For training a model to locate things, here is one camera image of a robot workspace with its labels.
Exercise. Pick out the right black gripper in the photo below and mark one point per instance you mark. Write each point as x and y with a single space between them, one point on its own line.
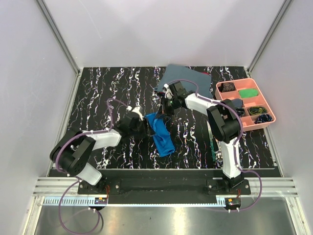
163 112

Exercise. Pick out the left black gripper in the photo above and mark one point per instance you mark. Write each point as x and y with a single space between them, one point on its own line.
146 130

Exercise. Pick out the blue cloth napkin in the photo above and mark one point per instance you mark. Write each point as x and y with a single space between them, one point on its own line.
161 137

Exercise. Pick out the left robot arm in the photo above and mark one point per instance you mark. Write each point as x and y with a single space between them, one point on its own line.
72 153

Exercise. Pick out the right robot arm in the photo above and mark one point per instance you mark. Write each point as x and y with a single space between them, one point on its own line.
226 127

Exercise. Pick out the grey folded napkin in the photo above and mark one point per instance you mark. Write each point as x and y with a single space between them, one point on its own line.
177 72

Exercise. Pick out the dark patterned item in tray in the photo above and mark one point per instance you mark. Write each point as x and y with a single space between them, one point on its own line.
227 87

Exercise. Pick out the grey item in tray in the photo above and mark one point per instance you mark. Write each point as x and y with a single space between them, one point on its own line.
238 103

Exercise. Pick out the dark multicolour item in tray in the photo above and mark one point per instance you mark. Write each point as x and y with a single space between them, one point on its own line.
240 112

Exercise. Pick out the yellow green item in tray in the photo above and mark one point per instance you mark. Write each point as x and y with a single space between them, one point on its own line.
257 110

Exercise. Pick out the pink divided tray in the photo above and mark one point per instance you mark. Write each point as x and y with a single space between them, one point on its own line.
259 100

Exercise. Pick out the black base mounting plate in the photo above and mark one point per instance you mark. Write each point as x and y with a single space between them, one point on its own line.
172 186

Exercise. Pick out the blue patterned item in tray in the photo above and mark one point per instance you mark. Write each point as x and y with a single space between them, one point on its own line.
263 118

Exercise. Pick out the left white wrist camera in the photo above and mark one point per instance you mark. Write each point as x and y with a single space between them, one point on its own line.
138 110

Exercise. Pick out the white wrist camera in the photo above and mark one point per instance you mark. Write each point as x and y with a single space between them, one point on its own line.
167 92
138 110

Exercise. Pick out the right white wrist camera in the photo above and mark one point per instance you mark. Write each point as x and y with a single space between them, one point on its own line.
167 92

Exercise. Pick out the knife with green handle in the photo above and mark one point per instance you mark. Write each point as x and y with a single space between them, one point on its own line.
211 142

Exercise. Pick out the aluminium frame rail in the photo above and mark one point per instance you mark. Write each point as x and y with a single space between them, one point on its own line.
57 35

